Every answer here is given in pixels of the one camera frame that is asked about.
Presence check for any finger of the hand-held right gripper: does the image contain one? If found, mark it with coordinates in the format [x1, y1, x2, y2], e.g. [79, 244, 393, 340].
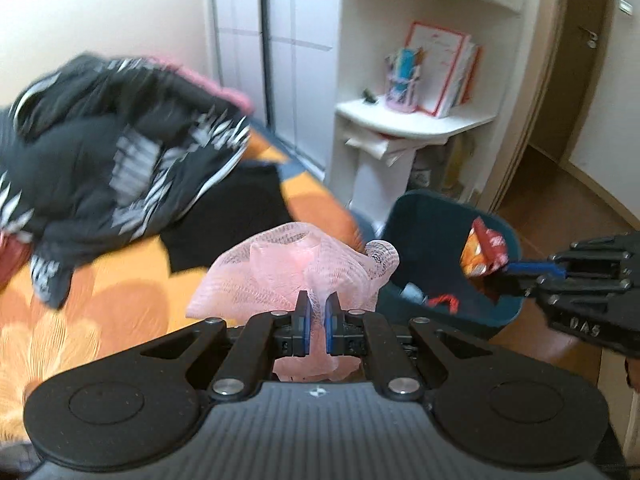
[507, 232, 640, 281]
[492, 275, 632, 302]

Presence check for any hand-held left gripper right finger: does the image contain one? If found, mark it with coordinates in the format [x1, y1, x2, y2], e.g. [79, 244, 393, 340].
[326, 294, 491, 403]

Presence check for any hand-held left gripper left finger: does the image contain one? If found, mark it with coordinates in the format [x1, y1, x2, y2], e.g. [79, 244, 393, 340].
[141, 291, 312, 402]

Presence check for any red snack wrapper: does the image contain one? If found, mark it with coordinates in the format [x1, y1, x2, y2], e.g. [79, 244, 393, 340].
[460, 216, 512, 279]

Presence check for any pink mesh bath sponge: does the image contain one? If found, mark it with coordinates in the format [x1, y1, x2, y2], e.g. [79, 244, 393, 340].
[185, 221, 402, 382]

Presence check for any dark green trash bin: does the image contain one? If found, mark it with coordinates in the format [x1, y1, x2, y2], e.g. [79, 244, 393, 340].
[375, 190, 523, 342]

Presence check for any red plastic wrapper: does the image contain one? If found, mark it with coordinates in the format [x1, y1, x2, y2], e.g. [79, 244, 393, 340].
[427, 294, 459, 314]

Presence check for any yellow bottle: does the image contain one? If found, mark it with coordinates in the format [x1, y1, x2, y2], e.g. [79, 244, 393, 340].
[445, 142, 476, 198]

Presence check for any black garment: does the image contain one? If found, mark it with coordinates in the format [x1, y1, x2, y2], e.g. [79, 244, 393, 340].
[162, 162, 303, 277]

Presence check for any grey jar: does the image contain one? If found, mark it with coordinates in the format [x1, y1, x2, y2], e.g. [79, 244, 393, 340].
[411, 152, 442, 193]

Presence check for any brown wooden door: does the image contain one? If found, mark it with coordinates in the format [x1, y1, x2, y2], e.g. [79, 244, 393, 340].
[559, 0, 617, 171]

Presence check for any bed with orange floral sheet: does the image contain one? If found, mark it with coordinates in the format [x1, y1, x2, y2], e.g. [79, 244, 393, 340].
[0, 120, 371, 451]

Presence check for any row of books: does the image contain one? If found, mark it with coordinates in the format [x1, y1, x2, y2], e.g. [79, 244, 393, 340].
[450, 42, 484, 111]

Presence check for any red framed certificate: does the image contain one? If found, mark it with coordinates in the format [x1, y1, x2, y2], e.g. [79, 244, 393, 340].
[405, 21, 473, 117]

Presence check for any pink pen holder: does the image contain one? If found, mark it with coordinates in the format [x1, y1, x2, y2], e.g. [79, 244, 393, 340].
[385, 47, 422, 114]

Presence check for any dark pink quilt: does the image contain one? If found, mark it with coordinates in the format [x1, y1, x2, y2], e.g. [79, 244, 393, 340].
[160, 60, 257, 113]

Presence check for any white sliding door wardrobe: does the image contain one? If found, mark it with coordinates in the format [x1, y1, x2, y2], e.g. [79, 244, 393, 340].
[210, 0, 347, 181]

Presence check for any black leaf print duvet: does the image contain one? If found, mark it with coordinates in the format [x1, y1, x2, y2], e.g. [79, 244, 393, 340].
[0, 54, 251, 311]

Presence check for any white corner shelf unit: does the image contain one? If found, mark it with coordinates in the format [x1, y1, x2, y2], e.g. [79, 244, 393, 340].
[325, 0, 553, 213]

